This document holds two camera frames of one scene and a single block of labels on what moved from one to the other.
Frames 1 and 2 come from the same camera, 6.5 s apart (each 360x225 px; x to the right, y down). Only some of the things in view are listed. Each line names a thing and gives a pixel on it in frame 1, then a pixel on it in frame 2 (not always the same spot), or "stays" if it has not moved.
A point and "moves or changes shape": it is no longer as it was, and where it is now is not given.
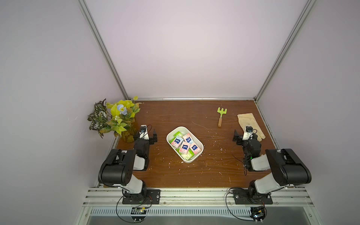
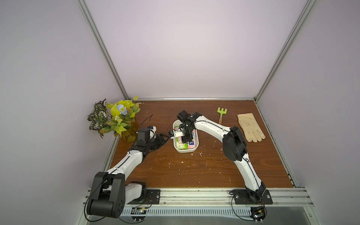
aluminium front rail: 112,198 stays
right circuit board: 258,213 stays
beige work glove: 248,119 stays
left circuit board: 138,214 stays
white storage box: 185,144 moves or changes shape
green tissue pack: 189,154 -> 182,146
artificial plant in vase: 118,116 stays
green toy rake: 221,112 stays
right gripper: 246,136 -> 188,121
